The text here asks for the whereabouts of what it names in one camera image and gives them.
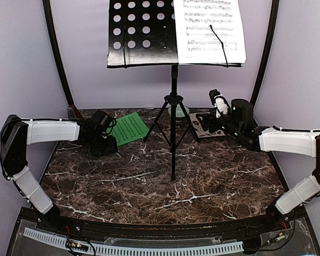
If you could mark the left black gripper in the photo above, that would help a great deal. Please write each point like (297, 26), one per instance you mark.
(111, 148)

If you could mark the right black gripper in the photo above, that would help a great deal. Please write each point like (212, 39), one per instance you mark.
(208, 120)

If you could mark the green sheet music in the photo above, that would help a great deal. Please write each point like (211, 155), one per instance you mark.
(129, 128)

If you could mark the brown wooden metronome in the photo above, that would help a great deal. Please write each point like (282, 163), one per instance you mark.
(73, 113)

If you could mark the white sheet music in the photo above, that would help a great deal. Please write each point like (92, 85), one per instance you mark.
(209, 32)

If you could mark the black music stand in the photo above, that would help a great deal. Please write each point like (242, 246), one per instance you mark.
(142, 33)

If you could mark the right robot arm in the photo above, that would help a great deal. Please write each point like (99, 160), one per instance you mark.
(236, 120)

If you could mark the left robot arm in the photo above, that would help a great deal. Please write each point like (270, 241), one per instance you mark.
(18, 133)

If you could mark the floral square plate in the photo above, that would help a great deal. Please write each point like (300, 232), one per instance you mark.
(201, 134)

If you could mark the green ceramic bowl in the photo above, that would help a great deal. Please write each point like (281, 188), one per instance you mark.
(179, 117)

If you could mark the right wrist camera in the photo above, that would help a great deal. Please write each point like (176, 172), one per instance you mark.
(220, 103)

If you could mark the black front rail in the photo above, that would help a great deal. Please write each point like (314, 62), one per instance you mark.
(246, 228)

